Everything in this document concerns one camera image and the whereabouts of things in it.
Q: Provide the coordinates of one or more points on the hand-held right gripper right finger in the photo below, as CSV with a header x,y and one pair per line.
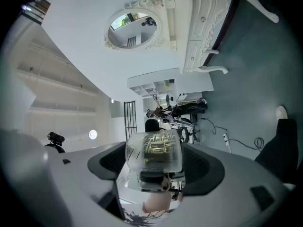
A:
x,y
236,185

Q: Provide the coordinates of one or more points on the person's white shoe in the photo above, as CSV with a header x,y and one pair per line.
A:
x,y
281,112

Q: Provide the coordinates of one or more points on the black barred gate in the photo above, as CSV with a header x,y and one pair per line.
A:
x,y
130,119

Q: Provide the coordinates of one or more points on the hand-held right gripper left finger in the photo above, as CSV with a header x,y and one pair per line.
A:
x,y
78,178

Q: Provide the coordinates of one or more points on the oval white-framed mirror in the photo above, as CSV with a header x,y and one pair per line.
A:
x,y
132,32

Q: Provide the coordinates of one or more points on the black office chair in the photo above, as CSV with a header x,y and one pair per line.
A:
x,y
152,125

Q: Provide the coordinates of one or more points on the person's black trouser leg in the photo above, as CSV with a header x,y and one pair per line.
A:
x,y
279,150

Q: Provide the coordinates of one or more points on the white power strip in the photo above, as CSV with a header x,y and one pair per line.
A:
x,y
226,139

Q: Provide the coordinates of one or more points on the grey cylinder with metal cap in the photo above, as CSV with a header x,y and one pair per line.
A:
x,y
154,150

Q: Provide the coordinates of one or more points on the person's white printed shirt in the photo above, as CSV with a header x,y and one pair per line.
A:
x,y
146,215

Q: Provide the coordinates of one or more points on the person's left forearm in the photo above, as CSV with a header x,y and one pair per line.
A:
x,y
156,201

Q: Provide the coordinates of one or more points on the white vanity table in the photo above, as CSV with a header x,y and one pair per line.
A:
x,y
183,32

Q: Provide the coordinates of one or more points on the black camera on stand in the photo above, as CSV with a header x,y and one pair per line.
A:
x,y
56,137

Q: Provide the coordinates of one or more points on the white cabinet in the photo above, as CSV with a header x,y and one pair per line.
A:
x,y
189,81

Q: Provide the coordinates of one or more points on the round white lamp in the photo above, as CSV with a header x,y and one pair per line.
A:
x,y
92,134

